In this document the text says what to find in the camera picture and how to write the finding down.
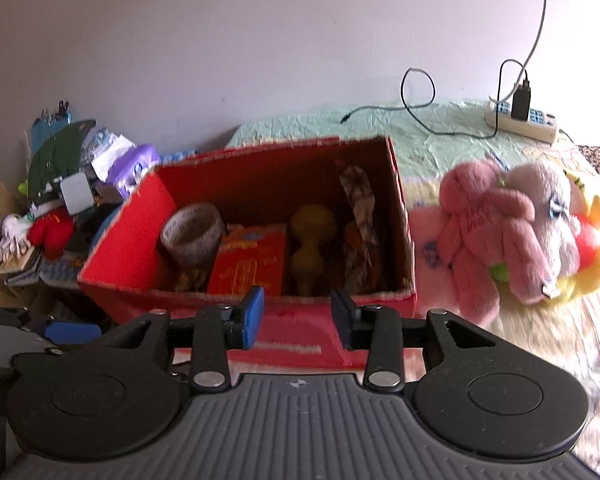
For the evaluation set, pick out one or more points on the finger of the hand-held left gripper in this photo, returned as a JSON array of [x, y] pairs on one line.
[[75, 333]]

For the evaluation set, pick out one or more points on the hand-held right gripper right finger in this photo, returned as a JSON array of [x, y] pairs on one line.
[[345, 320]]

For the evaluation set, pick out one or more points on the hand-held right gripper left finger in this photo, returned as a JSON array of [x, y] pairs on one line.
[[250, 317]]

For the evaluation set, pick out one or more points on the red printed packet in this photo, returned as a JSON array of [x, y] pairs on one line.
[[250, 260]]

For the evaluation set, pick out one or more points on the clear packing tape roll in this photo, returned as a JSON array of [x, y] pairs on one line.
[[190, 242]]

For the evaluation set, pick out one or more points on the red cardboard box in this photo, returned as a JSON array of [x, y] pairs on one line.
[[130, 240]]

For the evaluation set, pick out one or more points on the patterned foil wrapper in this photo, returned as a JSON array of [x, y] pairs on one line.
[[362, 210]]

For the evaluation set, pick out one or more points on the blue checked cloth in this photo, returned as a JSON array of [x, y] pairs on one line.
[[62, 270]]

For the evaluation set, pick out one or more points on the white cloth glove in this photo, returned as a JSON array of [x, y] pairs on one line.
[[12, 237]]

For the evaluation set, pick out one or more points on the pale pink plush toy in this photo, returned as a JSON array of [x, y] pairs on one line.
[[427, 240]]

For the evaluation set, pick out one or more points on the small white box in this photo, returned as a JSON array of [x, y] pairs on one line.
[[77, 192]]

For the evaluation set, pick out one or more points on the dusty pink teddy bear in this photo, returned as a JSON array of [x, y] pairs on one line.
[[480, 220]]

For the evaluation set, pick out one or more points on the purple tissue pack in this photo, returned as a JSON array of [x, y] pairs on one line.
[[135, 165]]

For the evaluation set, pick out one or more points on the white tissue paper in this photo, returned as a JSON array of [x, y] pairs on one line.
[[105, 150]]

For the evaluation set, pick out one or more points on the blue pen holder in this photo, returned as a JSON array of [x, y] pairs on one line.
[[45, 132]]

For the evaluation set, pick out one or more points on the pale elephant plush toy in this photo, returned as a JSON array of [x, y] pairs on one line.
[[540, 240]]

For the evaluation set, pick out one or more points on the white power strip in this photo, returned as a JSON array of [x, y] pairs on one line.
[[540, 130]]

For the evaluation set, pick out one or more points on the black charger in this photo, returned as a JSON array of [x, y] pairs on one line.
[[521, 102]]

